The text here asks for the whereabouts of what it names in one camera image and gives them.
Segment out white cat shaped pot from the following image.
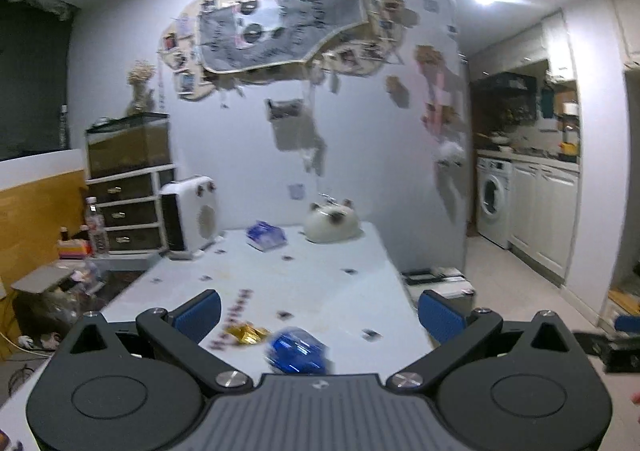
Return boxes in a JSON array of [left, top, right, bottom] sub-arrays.
[[303, 198, 362, 244]]

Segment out stack of flat boxes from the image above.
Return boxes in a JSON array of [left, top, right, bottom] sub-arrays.
[[400, 267, 476, 312]]

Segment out colourful small box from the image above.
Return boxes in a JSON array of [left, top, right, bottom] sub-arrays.
[[57, 238, 93, 261]]

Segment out white hanging plush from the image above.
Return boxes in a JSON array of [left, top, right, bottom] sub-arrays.
[[435, 140, 465, 166]]

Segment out scattered small table stickers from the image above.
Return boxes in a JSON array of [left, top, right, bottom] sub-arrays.
[[150, 236, 381, 344]]

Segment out white upper kitchen cabinet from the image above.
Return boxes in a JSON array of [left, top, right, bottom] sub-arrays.
[[542, 13, 577, 84]]

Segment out blue wrapper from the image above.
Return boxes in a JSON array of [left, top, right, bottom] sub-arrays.
[[264, 327, 331, 376]]

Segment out dried flowers in vase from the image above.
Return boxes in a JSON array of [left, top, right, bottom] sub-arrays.
[[126, 60, 157, 116]]

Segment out wall photo collage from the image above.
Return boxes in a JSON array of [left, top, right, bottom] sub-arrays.
[[157, 0, 416, 104]]

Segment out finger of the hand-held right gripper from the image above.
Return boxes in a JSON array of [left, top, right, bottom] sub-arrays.
[[572, 315, 640, 373]]

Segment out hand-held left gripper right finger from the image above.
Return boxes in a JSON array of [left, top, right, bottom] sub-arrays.
[[386, 289, 583, 393]]

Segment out gold foil wrapper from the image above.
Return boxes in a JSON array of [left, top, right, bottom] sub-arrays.
[[221, 323, 272, 346]]

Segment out white dark drawer cabinet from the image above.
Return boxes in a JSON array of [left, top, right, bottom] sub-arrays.
[[85, 165, 177, 254]]

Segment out white kitchen base cabinets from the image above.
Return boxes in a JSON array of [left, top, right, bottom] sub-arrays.
[[507, 158, 582, 282]]

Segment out white washing machine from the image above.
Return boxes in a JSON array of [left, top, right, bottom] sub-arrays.
[[475, 157, 515, 250]]

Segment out pile of plastic bags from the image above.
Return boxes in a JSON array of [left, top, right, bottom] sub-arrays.
[[45, 258, 108, 327]]

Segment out black range hood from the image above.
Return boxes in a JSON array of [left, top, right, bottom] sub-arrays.
[[472, 72, 538, 92]]

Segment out blue white tissue pack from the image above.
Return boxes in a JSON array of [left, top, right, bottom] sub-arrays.
[[245, 220, 288, 252]]

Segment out white space heater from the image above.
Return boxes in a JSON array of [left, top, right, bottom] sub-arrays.
[[159, 175, 221, 259]]

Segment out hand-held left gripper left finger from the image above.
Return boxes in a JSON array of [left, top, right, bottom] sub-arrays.
[[52, 289, 253, 394]]

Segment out pink wall decoration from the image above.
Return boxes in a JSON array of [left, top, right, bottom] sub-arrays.
[[412, 43, 463, 132]]

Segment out glass fish tank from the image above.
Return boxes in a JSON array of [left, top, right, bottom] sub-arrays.
[[84, 112, 176, 180]]

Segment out clear plastic bottle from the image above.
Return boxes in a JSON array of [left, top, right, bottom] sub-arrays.
[[83, 197, 111, 257]]

